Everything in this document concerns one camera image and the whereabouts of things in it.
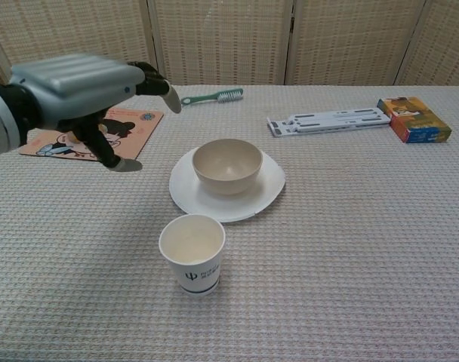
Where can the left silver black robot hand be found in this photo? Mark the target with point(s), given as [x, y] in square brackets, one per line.
[78, 86]

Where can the beige bowl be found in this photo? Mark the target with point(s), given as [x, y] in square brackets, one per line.
[227, 177]

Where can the white paper cup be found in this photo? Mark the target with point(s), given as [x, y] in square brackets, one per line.
[193, 264]

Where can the large white plate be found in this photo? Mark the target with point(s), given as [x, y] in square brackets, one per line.
[229, 207]

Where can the pink cartoon mouse pad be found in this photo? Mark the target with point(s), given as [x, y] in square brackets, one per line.
[139, 132]

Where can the green cleaning brush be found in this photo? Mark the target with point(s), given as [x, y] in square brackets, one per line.
[203, 99]

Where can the beige folding screen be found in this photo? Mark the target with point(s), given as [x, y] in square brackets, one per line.
[229, 41]

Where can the white folding laptop stand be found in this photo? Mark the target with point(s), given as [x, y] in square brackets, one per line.
[327, 120]

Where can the pale woven tablecloth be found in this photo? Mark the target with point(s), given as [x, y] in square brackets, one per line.
[327, 245]

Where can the colourful cardboard box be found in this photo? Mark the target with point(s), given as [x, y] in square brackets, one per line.
[418, 120]

